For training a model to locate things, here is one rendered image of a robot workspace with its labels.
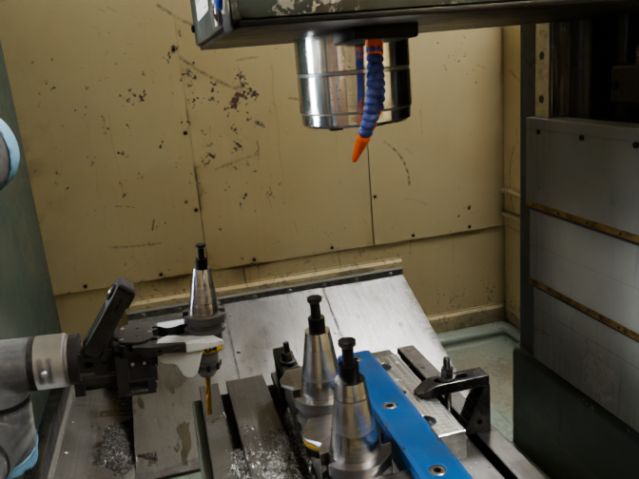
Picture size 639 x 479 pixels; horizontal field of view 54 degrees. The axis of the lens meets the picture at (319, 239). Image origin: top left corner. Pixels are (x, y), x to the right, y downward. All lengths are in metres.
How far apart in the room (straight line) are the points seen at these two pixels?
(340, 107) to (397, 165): 1.21
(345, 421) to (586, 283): 0.77
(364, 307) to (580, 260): 0.92
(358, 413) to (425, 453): 0.07
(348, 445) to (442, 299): 1.70
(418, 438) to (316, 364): 0.13
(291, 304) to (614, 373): 1.06
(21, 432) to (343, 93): 0.64
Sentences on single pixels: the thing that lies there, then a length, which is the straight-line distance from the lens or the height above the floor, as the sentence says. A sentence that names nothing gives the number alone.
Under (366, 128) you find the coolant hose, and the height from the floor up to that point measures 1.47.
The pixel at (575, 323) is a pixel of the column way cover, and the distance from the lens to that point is 1.31.
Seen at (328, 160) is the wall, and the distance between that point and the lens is 1.97.
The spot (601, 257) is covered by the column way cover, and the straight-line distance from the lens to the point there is 1.20.
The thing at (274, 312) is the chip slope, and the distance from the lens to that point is 1.97.
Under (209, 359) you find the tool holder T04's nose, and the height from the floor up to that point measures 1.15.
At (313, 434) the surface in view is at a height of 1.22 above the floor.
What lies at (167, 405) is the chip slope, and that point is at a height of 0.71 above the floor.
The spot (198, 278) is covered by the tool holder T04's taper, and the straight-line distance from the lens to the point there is 0.91.
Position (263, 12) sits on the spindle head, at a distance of 0.57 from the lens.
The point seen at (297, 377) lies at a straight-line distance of 0.72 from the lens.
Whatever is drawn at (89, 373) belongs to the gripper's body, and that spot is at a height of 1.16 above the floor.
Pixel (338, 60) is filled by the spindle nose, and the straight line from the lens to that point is 0.85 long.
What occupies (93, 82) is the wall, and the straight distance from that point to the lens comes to 1.89.
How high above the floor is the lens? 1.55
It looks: 15 degrees down
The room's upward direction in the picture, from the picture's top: 5 degrees counter-clockwise
